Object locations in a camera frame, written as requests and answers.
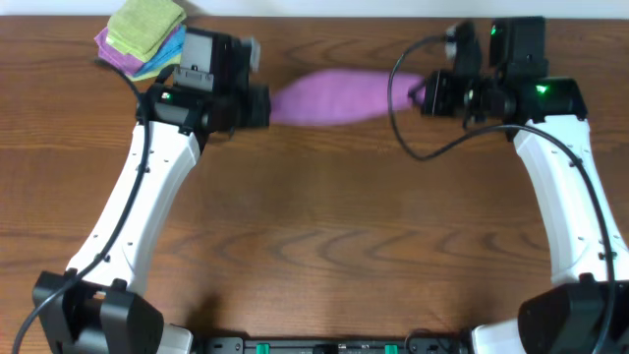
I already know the purple microfiber cloth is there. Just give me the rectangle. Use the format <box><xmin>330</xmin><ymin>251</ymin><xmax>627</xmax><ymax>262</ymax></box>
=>
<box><xmin>270</xmin><ymin>69</ymin><xmax>424</xmax><ymax>127</ymax></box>

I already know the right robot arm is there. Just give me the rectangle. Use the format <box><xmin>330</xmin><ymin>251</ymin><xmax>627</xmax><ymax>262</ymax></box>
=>
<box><xmin>409</xmin><ymin>17</ymin><xmax>628</xmax><ymax>353</ymax></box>

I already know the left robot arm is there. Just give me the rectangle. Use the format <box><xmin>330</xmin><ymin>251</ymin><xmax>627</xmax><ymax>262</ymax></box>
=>
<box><xmin>29</xmin><ymin>28</ymin><xmax>270</xmax><ymax>353</ymax></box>

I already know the blue folded cloth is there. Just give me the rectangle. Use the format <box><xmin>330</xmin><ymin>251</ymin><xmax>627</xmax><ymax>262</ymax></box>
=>
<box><xmin>133</xmin><ymin>25</ymin><xmax>186</xmax><ymax>76</ymax></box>

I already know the bottom green folded cloth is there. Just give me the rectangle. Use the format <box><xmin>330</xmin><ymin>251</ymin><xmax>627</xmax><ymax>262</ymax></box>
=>
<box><xmin>129</xmin><ymin>54</ymin><xmax>181</xmax><ymax>82</ymax></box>

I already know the green folded cloth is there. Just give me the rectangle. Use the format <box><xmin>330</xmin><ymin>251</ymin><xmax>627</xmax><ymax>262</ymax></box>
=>
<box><xmin>105</xmin><ymin>0</ymin><xmax>187</xmax><ymax>62</ymax></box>
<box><xmin>129</xmin><ymin>54</ymin><xmax>181</xmax><ymax>82</ymax></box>

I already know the purple folded cloth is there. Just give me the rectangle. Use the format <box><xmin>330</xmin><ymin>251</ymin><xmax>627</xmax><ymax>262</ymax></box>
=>
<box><xmin>94</xmin><ymin>29</ymin><xmax>155</xmax><ymax>78</ymax></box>

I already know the top green folded cloth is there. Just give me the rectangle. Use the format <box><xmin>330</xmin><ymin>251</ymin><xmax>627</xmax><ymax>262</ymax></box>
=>
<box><xmin>105</xmin><ymin>0</ymin><xmax>187</xmax><ymax>62</ymax></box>

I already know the right black camera cable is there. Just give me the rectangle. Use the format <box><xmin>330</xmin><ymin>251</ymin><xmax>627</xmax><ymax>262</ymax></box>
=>
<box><xmin>386</xmin><ymin>33</ymin><xmax>618</xmax><ymax>354</ymax></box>

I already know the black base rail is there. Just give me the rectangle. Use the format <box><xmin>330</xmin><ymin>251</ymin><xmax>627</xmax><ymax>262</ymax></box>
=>
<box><xmin>191</xmin><ymin>333</ymin><xmax>473</xmax><ymax>354</ymax></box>

